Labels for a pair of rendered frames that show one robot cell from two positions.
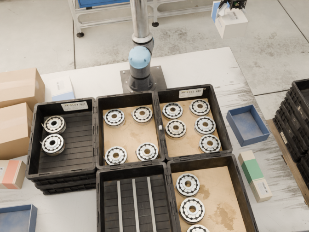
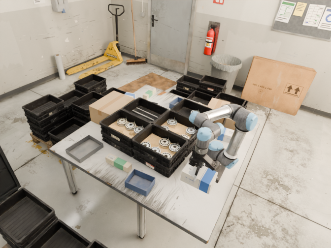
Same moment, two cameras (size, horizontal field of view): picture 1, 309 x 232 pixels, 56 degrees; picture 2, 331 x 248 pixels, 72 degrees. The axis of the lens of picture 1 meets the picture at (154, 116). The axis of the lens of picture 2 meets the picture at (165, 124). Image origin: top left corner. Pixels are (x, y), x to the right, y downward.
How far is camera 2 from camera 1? 214 cm
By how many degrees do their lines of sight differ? 77
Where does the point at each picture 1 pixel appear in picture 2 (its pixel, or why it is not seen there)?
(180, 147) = (155, 140)
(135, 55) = (216, 142)
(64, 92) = (225, 132)
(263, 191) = (110, 156)
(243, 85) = (165, 211)
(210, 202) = (126, 133)
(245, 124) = (142, 186)
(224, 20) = not seen: hidden behind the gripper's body
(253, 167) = (121, 161)
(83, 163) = not seen: hidden behind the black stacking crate
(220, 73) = (186, 209)
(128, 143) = (175, 130)
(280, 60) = not seen: outside the picture
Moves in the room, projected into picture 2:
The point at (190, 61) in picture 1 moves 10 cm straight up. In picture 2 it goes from (212, 202) to (215, 195)
